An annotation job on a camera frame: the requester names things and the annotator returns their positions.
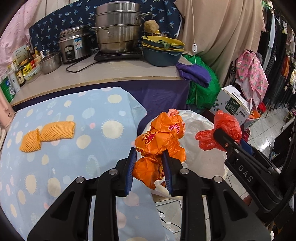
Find orange snack wrapper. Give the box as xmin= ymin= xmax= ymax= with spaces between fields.
xmin=132 ymin=108 xmax=186 ymax=190

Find red plastic bag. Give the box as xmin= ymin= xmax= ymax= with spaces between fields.
xmin=195 ymin=110 xmax=242 ymax=151

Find white lined trash bin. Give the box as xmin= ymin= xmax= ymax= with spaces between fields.
xmin=142 ymin=110 xmax=228 ymax=198

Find green plastic bag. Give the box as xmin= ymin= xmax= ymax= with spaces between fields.
xmin=183 ymin=54 xmax=221 ymax=109

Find blue dotted tablecloth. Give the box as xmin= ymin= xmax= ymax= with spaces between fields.
xmin=0 ymin=87 xmax=176 ymax=241

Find orange foam net right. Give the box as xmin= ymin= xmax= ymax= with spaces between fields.
xmin=41 ymin=121 xmax=76 ymax=142

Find orange foam net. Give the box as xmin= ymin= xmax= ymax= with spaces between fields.
xmin=41 ymin=121 xmax=76 ymax=142
xmin=20 ymin=129 xmax=41 ymax=153

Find white green carton box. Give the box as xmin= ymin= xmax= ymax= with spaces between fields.
xmin=210 ymin=85 xmax=253 ymax=126

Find purple cloth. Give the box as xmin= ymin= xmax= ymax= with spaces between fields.
xmin=176 ymin=62 xmax=211 ymax=88

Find orange foam net left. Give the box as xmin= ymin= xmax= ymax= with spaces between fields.
xmin=20 ymin=129 xmax=41 ymax=153

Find stacked teal yellow basins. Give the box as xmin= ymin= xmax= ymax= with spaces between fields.
xmin=141 ymin=35 xmax=185 ymax=67

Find black induction cooker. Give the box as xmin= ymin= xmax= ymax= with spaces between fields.
xmin=94 ymin=48 xmax=142 ymax=62

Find pink floral garment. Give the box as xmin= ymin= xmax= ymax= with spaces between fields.
xmin=235 ymin=50 xmax=269 ymax=109

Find small steel pot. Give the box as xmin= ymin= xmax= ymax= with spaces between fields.
xmin=39 ymin=52 xmax=62 ymax=74

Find pink electric kettle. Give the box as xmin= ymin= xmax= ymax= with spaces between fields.
xmin=0 ymin=90 xmax=15 ymax=128

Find steel rice cooker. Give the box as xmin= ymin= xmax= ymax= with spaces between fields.
xmin=58 ymin=25 xmax=91 ymax=64

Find soy sauce bottle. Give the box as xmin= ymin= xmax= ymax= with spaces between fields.
xmin=13 ymin=60 xmax=26 ymax=87

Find brown loofah sponge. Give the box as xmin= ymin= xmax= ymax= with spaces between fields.
xmin=144 ymin=20 xmax=159 ymax=34

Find white cylinder canister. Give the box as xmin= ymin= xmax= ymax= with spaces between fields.
xmin=8 ymin=70 xmax=21 ymax=93

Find beige curtain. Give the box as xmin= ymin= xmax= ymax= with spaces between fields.
xmin=175 ymin=0 xmax=264 ymax=83

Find stacked steel steamer pot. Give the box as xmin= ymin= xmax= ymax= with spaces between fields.
xmin=90 ymin=1 xmax=152 ymax=54

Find pink floral curtain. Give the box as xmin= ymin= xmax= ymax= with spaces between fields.
xmin=1 ymin=0 xmax=40 ymax=76

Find white cord switch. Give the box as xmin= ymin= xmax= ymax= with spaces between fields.
xmin=192 ymin=43 xmax=198 ymax=54

